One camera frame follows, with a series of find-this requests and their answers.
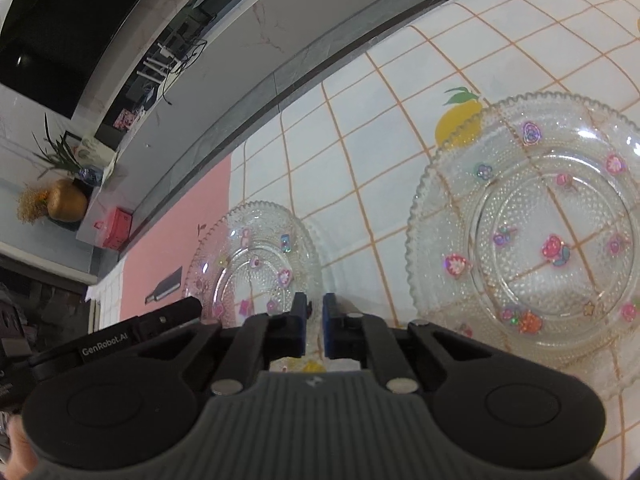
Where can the green plant in blue vase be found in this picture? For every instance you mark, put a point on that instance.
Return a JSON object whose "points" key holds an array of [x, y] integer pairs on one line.
{"points": [[60, 152]]}

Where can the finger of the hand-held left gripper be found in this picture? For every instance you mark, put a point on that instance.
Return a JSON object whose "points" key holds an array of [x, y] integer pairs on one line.
{"points": [[170, 316]]}

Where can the gold vase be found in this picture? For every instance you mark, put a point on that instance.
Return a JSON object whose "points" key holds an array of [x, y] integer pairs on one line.
{"points": [[67, 201]]}

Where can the person's left hand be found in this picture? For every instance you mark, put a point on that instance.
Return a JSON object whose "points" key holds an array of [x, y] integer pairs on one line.
{"points": [[22, 452]]}

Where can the white marble tv console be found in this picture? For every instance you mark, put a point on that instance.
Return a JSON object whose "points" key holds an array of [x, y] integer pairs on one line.
{"points": [[225, 75]]}

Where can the white illustrated card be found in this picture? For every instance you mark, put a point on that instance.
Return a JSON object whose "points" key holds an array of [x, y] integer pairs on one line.
{"points": [[97, 152]]}

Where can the pink table mat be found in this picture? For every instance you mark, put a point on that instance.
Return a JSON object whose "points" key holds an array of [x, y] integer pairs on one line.
{"points": [[175, 230]]}

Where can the red basket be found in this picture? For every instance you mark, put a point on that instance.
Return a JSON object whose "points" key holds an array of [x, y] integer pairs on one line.
{"points": [[115, 229]]}

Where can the black television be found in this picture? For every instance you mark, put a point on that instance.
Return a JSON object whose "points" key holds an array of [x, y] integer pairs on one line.
{"points": [[75, 25]]}

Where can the dried yellow flowers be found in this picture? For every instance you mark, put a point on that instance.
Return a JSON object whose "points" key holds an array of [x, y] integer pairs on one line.
{"points": [[32, 205]]}

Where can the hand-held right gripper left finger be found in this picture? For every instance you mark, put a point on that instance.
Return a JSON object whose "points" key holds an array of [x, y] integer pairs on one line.
{"points": [[301, 335]]}

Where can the clear floral glass plate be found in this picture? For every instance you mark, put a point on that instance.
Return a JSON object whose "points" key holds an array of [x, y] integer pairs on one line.
{"points": [[550, 220], [260, 270]]}

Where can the pink photo frame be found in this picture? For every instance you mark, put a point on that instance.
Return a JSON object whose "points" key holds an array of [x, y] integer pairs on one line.
{"points": [[129, 119]]}

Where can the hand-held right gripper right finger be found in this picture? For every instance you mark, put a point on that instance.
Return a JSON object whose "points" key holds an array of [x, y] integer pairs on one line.
{"points": [[331, 332]]}

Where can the checked lemon tablecloth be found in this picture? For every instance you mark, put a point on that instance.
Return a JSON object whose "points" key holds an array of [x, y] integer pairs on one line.
{"points": [[380, 135]]}

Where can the white router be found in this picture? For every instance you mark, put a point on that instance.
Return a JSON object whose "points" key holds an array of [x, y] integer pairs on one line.
{"points": [[155, 64]]}

